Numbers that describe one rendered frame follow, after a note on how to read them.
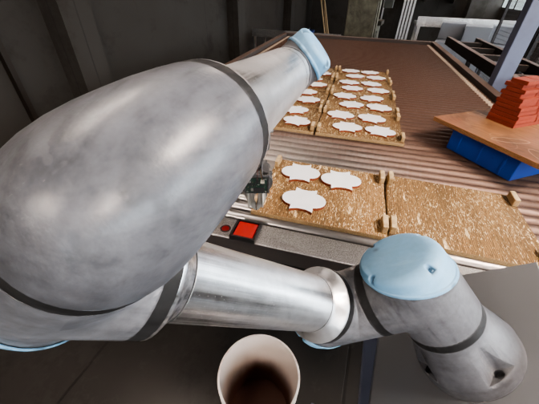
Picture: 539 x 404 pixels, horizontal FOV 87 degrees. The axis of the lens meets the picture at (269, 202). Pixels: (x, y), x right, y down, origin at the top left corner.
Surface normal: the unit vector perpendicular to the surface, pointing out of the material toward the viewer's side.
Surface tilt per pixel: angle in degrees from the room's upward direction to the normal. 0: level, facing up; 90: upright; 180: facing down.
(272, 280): 48
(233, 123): 59
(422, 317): 84
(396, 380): 44
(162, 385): 0
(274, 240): 0
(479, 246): 0
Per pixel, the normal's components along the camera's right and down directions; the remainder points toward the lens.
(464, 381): -0.53, 0.27
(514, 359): 0.25, -0.34
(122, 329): 0.40, 0.58
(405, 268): -0.52, -0.80
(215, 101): 0.55, -0.38
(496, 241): 0.02, -0.79
